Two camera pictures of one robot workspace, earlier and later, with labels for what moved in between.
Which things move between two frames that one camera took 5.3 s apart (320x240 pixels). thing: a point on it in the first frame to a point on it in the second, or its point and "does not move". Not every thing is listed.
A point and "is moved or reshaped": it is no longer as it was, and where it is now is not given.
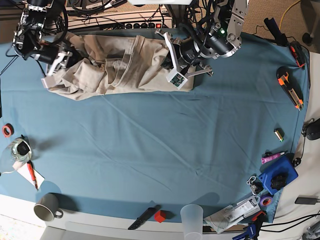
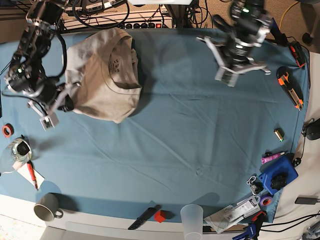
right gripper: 56,56 to 50,92
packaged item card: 221,220 does not move
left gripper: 187,58 to 234,56
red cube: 160,216 does not move
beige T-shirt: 112,65 is moved or reshaped
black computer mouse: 312,130 does not move
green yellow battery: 280,133 does not move
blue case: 275,174 does not move
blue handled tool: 280,38 does not move
